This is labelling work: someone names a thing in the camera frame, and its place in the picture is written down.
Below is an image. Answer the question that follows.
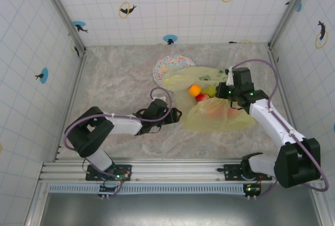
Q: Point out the green pear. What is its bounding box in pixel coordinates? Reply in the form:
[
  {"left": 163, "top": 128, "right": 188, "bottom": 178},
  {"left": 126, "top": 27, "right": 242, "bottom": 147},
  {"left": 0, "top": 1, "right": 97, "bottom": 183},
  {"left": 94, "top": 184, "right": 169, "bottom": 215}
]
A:
[{"left": 204, "top": 84, "right": 217, "bottom": 98}]

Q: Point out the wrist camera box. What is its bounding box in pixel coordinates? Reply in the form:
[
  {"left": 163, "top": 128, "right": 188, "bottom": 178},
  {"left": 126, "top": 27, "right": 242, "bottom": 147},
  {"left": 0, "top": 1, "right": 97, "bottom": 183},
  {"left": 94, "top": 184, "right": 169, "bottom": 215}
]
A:
[
  {"left": 225, "top": 66, "right": 253, "bottom": 85},
  {"left": 144, "top": 94, "right": 169, "bottom": 119}
]

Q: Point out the orange fruit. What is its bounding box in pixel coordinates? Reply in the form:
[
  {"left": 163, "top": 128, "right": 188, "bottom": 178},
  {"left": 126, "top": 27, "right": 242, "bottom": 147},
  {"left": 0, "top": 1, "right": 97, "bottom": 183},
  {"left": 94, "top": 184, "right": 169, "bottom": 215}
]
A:
[{"left": 188, "top": 84, "right": 202, "bottom": 97}]

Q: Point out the shark blue oval sticker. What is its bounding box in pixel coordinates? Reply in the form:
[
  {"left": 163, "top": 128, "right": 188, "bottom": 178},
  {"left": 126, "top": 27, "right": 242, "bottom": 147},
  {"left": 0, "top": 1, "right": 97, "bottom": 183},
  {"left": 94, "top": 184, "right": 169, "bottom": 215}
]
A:
[{"left": 72, "top": 20, "right": 89, "bottom": 33}]

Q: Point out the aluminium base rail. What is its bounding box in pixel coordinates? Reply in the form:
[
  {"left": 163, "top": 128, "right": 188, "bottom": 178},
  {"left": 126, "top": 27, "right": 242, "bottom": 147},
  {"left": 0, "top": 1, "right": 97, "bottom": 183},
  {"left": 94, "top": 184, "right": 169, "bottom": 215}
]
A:
[{"left": 39, "top": 157, "right": 325, "bottom": 184}]

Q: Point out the aluminium side rail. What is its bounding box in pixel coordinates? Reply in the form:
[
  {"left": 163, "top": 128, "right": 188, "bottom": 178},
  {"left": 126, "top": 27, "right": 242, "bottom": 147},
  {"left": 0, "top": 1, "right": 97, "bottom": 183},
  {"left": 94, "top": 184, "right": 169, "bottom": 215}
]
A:
[
  {"left": 267, "top": 44, "right": 307, "bottom": 162},
  {"left": 53, "top": 52, "right": 87, "bottom": 162}
]

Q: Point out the small green circuit board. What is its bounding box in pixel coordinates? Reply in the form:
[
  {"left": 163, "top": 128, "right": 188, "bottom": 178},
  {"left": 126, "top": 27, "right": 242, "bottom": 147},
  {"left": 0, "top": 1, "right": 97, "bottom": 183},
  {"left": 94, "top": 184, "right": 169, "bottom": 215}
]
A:
[
  {"left": 243, "top": 184, "right": 262, "bottom": 194},
  {"left": 98, "top": 184, "right": 119, "bottom": 193}
]

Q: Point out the white slotted cable duct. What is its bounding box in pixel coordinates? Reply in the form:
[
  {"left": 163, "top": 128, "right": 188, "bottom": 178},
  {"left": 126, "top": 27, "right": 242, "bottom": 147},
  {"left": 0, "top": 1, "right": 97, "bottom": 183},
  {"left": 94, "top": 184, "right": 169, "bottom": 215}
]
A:
[{"left": 48, "top": 183, "right": 248, "bottom": 195}]

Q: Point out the leaping dolphin ring sticker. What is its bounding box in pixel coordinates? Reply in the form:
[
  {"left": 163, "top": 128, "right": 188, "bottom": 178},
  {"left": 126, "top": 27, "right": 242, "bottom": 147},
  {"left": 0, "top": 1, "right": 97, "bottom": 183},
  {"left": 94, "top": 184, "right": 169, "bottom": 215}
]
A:
[{"left": 315, "top": 20, "right": 329, "bottom": 49}]

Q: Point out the small dolphin ring sticker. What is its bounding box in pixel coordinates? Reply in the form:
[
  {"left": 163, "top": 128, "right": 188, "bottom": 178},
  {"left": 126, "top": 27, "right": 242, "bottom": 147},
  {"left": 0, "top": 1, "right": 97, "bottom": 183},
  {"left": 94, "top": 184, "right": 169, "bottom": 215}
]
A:
[{"left": 119, "top": 1, "right": 138, "bottom": 19}]

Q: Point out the penguin blue oval sticker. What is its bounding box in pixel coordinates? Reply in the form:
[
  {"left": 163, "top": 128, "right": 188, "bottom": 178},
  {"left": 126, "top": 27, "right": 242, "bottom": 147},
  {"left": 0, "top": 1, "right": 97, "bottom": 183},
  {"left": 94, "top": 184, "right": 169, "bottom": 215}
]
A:
[{"left": 162, "top": 34, "right": 178, "bottom": 46}]

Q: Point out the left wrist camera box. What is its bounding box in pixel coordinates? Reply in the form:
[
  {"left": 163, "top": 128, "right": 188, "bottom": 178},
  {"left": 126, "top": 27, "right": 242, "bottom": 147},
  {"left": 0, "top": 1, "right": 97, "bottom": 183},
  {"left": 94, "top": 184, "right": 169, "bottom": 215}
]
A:
[{"left": 144, "top": 94, "right": 169, "bottom": 119}]

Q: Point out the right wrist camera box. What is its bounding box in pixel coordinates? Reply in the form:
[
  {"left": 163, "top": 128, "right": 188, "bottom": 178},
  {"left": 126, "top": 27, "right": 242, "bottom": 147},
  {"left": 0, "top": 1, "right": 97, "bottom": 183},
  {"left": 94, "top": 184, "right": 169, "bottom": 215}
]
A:
[{"left": 225, "top": 66, "right": 253, "bottom": 85}]

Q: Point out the seal blue oval sticker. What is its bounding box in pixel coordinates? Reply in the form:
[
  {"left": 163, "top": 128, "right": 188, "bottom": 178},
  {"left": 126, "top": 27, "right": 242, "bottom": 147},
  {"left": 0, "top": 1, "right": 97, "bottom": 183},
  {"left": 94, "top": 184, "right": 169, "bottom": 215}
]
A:
[{"left": 35, "top": 67, "right": 49, "bottom": 84}]

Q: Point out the aluminium frame post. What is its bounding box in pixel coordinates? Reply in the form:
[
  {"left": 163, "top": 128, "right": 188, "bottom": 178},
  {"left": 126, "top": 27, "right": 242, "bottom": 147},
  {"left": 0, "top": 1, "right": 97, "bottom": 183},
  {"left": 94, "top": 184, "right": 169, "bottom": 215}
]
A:
[
  {"left": 38, "top": 0, "right": 87, "bottom": 54},
  {"left": 268, "top": 0, "right": 314, "bottom": 49}
]

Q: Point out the colourful patterned plate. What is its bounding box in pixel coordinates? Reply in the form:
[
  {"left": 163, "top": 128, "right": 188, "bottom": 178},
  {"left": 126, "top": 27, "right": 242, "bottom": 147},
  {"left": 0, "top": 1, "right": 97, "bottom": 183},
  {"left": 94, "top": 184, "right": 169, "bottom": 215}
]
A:
[{"left": 152, "top": 55, "right": 197, "bottom": 87}]

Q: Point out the yellow-green avocado print plastic bag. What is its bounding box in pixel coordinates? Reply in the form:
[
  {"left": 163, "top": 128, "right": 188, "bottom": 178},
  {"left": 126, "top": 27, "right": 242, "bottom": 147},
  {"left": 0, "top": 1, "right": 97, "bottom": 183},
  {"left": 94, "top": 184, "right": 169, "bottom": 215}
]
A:
[{"left": 163, "top": 66, "right": 256, "bottom": 132}]

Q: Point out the grey metal sheet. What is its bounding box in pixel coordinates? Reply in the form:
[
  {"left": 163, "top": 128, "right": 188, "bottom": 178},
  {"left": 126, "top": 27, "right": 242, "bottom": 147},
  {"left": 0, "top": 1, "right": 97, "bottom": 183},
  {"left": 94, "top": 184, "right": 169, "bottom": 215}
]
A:
[{"left": 39, "top": 191, "right": 322, "bottom": 226}]

